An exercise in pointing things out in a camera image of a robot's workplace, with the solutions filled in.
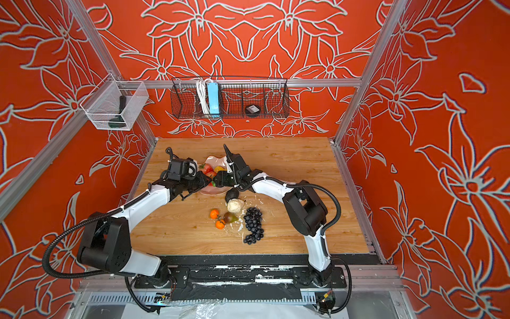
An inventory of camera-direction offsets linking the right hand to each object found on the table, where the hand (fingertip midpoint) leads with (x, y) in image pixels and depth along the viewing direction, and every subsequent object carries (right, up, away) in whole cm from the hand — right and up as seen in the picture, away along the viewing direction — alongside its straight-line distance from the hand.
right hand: (217, 175), depth 89 cm
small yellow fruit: (-1, +3, +12) cm, 13 cm away
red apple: (-5, 0, +6) cm, 7 cm away
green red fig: (+6, -18, -4) cm, 19 cm away
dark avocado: (+7, -9, +3) cm, 11 cm away
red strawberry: (-7, +2, +10) cm, 13 cm away
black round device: (+16, +31, +6) cm, 36 cm away
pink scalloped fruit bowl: (-4, +4, +15) cm, 16 cm away
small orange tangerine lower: (+2, -21, -5) cm, 22 cm away
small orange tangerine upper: (-1, -17, -1) cm, 17 cm away
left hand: (-3, -1, 0) cm, 3 cm away
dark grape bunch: (+16, -19, -5) cm, 26 cm away
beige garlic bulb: (+8, -13, -2) cm, 16 cm away
